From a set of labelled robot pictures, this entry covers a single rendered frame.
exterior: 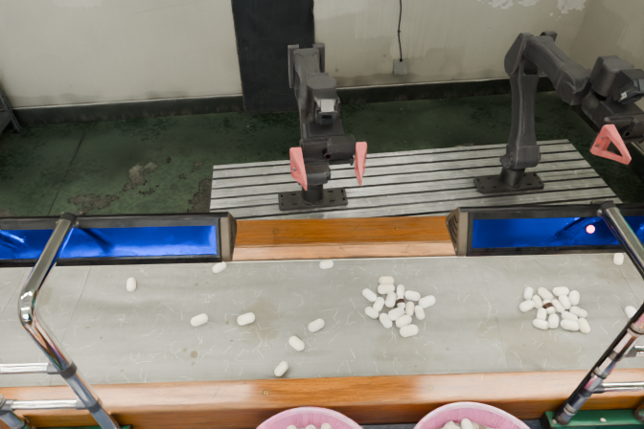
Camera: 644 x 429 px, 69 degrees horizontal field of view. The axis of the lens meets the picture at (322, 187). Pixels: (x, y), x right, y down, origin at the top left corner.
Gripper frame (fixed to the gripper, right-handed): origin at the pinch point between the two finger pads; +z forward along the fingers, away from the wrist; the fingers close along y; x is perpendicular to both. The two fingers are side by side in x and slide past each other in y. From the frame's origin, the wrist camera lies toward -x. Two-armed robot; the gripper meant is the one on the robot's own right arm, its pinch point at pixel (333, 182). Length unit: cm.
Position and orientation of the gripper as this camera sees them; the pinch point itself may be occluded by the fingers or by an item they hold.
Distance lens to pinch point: 82.2
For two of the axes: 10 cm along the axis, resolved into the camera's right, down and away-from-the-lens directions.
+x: 0.0, 7.4, 6.8
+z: 1.2, 6.7, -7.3
